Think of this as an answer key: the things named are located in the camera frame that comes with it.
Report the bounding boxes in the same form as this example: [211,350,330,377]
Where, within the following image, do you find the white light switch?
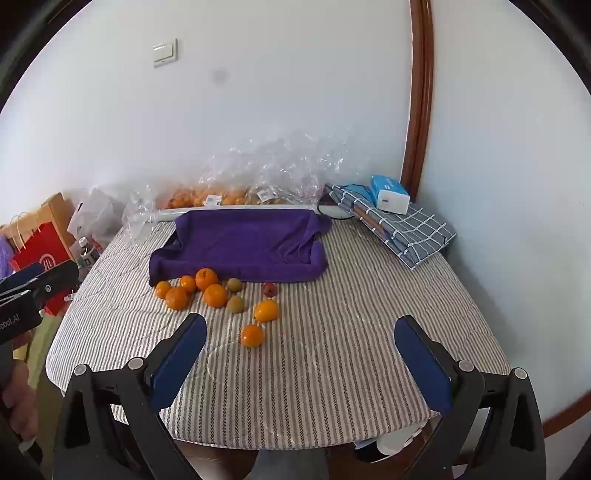
[152,39,178,68]

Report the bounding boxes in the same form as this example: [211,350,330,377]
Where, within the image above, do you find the brown paper bag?
[0,192,77,259]

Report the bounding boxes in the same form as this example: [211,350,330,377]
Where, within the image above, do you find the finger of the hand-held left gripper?
[0,263,43,297]
[28,260,80,309]

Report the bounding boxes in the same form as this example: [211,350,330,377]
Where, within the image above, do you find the red shopping bag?
[9,220,81,317]

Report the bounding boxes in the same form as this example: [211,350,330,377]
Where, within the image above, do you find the plastic bottle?
[76,236,105,269]

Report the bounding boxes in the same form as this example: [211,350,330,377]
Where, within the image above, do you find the striped quilted cover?
[45,203,512,450]

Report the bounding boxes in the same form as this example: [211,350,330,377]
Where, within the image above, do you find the white plastic bag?
[67,187,127,245]

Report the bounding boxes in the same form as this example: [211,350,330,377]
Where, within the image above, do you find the lilac bag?
[0,234,16,278]

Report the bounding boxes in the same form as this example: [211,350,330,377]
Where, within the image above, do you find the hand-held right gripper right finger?
[393,315,548,480]

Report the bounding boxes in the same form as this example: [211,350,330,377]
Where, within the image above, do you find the brown wooden door frame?
[399,0,435,204]

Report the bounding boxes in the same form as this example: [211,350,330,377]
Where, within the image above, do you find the clear bag of brown fruits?
[245,134,352,207]

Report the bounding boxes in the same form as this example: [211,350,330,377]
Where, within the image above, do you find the clear bag of oranges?
[154,152,252,210]

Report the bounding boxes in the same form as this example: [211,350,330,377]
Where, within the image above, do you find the folded blue checkered cloth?
[324,183,458,269]

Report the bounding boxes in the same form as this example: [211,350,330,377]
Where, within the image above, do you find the crumpled clear plastic bag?
[121,184,160,243]

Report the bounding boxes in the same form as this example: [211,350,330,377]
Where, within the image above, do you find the brown wooden baseboard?
[542,392,586,438]

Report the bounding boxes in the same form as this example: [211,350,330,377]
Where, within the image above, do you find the blue flat packet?
[344,184,376,204]

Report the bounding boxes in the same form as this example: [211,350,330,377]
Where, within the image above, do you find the blue and white tissue pack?
[370,174,411,215]

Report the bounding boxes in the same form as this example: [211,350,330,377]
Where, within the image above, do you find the white long tube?
[152,207,319,223]

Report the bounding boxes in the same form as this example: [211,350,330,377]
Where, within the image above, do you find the person's left hand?
[0,362,40,441]

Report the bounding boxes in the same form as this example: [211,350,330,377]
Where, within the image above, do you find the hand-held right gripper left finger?
[53,313,208,480]

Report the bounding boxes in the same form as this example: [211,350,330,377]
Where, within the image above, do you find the purple towel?
[148,209,333,288]

